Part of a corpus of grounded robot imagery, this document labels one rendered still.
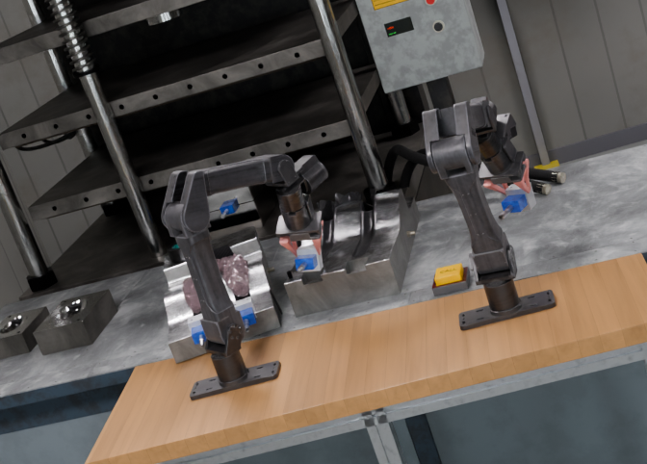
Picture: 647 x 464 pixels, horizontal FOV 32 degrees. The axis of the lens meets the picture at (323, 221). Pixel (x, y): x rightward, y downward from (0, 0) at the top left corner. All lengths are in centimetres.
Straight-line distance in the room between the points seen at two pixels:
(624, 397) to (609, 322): 50
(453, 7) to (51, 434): 161
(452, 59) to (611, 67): 243
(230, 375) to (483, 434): 66
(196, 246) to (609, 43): 360
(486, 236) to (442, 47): 114
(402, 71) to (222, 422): 139
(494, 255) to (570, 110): 343
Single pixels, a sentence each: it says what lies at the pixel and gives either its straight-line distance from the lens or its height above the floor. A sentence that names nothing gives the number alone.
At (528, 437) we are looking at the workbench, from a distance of 272.
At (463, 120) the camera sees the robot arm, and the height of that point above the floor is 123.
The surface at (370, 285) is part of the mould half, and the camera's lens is 258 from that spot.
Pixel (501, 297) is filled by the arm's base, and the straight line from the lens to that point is 229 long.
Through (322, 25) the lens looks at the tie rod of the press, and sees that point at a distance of 318.
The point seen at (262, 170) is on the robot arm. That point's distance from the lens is 240.
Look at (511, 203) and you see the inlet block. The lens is 253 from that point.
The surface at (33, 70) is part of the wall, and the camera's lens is 590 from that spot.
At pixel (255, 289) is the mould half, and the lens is 273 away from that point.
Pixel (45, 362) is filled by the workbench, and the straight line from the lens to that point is 301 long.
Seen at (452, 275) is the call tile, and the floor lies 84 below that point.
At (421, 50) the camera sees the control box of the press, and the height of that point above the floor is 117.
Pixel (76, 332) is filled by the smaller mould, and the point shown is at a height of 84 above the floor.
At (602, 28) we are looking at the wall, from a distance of 560.
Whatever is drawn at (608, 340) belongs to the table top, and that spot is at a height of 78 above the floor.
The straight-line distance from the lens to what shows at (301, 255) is 258.
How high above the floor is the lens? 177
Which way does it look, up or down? 17 degrees down
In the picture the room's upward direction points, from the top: 19 degrees counter-clockwise
